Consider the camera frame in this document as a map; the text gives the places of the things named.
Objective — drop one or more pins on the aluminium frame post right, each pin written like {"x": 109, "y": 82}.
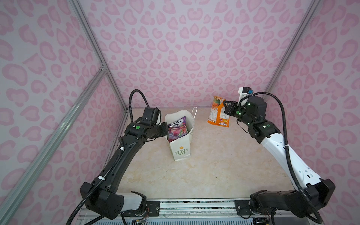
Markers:
{"x": 314, "y": 7}

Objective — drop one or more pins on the aluminium frame post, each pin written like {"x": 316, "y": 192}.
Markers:
{"x": 84, "y": 23}
{"x": 314, "y": 7}

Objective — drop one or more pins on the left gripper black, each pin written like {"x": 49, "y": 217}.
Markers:
{"x": 162, "y": 129}

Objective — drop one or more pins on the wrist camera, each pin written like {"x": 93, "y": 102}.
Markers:
{"x": 243, "y": 93}
{"x": 158, "y": 116}

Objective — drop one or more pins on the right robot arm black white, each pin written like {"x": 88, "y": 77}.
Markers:
{"x": 310, "y": 192}

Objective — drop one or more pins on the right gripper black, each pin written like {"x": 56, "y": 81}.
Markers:
{"x": 230, "y": 107}

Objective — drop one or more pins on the aluminium frame profile diagonal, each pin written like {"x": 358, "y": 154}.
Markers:
{"x": 30, "y": 176}

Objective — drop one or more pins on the aluminium frame post left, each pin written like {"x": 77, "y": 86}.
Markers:
{"x": 84, "y": 23}

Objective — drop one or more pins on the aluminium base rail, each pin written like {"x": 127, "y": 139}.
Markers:
{"x": 216, "y": 211}

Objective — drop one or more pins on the orange candy bag back side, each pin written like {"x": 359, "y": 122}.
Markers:
{"x": 217, "y": 115}

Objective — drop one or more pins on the white paper gift bag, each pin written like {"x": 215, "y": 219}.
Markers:
{"x": 180, "y": 148}

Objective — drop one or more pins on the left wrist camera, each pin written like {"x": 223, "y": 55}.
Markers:
{"x": 158, "y": 116}

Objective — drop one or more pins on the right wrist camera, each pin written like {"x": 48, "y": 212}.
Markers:
{"x": 243, "y": 93}

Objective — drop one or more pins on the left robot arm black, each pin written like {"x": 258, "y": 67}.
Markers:
{"x": 100, "y": 196}

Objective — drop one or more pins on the purple berries Fox's candy bag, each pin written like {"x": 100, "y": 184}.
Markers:
{"x": 177, "y": 129}

